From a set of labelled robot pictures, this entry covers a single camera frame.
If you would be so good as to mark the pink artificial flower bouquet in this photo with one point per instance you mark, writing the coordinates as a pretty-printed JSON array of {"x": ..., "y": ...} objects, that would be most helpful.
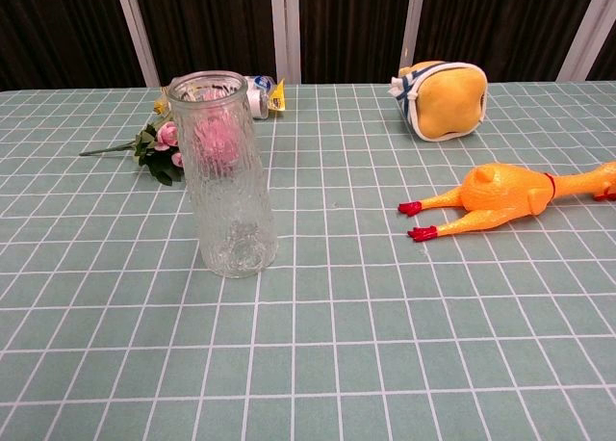
[{"x": 163, "y": 142}]

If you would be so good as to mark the clear textured glass vase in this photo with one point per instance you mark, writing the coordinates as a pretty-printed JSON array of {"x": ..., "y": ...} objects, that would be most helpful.
[{"x": 226, "y": 181}]

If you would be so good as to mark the green checkered tablecloth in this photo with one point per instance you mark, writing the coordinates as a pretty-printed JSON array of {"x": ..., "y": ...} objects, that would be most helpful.
[{"x": 337, "y": 325}]

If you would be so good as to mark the yellow plush pouch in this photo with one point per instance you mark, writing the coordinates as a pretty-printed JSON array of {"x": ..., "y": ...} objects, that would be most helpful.
[{"x": 445, "y": 105}]

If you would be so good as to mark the yellow rubber chicken toy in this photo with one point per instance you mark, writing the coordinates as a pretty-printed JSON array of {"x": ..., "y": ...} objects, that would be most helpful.
[{"x": 500, "y": 195}]

